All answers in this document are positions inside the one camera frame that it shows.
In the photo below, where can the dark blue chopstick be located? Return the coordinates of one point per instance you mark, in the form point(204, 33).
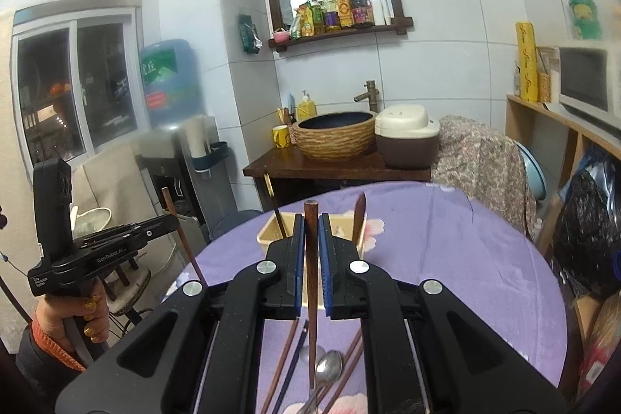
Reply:
point(289, 370)

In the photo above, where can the brown wooden utensil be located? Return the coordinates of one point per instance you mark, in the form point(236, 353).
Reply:
point(277, 375)

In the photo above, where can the sliding window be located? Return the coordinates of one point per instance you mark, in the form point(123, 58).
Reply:
point(53, 94)

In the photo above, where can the small wooden stool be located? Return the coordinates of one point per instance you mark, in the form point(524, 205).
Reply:
point(123, 273)

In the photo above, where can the person's left hand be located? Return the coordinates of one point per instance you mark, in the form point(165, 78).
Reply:
point(97, 312)

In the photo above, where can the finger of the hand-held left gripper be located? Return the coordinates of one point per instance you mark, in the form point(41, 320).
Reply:
point(131, 232)

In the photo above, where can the beige paper cup tube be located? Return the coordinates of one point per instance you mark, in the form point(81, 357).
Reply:
point(198, 137)

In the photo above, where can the blue plastic basin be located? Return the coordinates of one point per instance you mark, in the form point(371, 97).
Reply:
point(533, 176)

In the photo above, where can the metal spoon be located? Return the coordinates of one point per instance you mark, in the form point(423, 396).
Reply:
point(329, 368)

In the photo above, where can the yellow cup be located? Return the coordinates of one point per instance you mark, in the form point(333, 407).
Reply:
point(281, 137)

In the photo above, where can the wooden shelf unit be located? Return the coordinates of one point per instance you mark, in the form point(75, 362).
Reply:
point(521, 123)

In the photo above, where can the cream perforated utensil holder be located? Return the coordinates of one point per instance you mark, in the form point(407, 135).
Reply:
point(269, 242)

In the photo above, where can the yellow soap dispenser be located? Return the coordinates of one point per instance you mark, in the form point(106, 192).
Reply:
point(306, 108)

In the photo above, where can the floral cloth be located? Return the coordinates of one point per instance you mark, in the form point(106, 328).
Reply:
point(480, 162)

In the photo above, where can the grey water dispenser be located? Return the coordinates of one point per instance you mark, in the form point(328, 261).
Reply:
point(220, 195)

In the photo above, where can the blue water jug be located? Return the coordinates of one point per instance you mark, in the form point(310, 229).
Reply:
point(170, 84)

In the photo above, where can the white microwave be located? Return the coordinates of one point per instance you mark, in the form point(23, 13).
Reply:
point(582, 79)

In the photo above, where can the woven wash basin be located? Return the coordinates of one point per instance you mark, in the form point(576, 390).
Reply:
point(334, 142)

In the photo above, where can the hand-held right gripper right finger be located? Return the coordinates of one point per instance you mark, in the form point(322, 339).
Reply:
point(325, 268)

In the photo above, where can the person's left forearm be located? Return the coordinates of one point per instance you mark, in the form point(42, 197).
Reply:
point(43, 356)

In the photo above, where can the cream brown rice cooker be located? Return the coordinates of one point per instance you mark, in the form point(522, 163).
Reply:
point(405, 137)

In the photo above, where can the dark soy sauce bottle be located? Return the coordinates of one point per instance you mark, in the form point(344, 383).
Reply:
point(360, 4)

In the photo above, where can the yellow packet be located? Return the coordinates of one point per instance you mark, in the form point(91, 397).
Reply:
point(305, 23)

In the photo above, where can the blue cup holder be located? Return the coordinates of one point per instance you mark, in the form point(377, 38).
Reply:
point(216, 154)

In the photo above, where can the pile of colourful bags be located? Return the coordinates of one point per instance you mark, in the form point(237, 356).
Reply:
point(601, 346)

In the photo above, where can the purple label bottle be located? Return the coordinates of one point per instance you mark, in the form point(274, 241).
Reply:
point(332, 14)

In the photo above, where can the dark wooden vanity table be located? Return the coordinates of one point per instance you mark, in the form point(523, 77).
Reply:
point(271, 169)

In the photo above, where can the tall yellow box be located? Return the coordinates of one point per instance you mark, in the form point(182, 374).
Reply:
point(526, 65)

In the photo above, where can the yellow oil bottle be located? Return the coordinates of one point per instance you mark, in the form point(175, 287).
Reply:
point(317, 18)

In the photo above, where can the bronze faucet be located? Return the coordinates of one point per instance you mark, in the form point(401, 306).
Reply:
point(371, 96)

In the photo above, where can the black plastic bag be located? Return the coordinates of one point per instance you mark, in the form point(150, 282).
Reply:
point(587, 220)

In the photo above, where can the pink bowl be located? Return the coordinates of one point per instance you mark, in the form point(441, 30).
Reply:
point(281, 36)

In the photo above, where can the white squeeze bottle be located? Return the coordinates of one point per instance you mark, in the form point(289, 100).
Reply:
point(381, 9)

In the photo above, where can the green packet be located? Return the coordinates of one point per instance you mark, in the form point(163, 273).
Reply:
point(250, 35)

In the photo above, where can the purple floral tablecloth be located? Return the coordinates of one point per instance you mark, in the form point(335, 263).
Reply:
point(461, 278)

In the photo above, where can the amber sauce bottle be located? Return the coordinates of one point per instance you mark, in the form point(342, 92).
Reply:
point(344, 9)

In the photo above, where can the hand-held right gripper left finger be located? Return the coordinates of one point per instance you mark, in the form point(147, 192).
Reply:
point(298, 268)

